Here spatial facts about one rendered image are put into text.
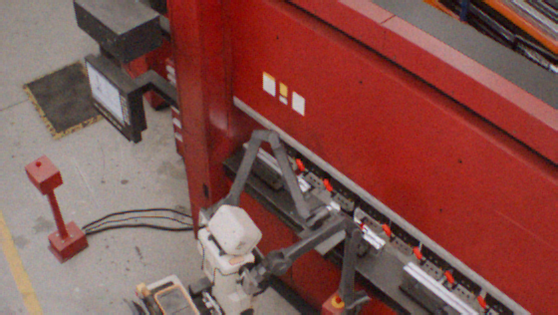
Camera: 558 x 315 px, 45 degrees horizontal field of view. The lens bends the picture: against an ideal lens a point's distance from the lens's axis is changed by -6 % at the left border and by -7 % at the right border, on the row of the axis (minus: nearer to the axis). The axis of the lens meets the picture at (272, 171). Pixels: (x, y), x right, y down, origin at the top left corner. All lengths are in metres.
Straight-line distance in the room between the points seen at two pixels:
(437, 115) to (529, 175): 0.46
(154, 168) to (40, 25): 2.48
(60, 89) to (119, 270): 2.09
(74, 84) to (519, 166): 4.48
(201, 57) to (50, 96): 2.87
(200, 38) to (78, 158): 2.36
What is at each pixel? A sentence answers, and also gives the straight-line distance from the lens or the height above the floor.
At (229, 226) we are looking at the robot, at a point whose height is 1.37.
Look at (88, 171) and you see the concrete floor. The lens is 5.53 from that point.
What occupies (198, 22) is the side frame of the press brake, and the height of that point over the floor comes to 1.91.
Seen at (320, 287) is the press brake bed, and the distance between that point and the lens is 4.14.
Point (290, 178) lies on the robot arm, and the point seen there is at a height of 1.37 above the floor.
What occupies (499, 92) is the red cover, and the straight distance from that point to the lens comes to 2.60.
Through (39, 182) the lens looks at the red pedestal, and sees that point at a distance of 4.42.
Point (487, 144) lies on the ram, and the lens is 2.76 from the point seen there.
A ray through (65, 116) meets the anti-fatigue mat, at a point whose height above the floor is 0.01.
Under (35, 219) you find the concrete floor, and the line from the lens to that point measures 5.32.
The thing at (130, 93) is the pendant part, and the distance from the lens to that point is 3.62.
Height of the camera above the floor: 3.87
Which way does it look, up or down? 46 degrees down
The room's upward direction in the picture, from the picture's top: straight up
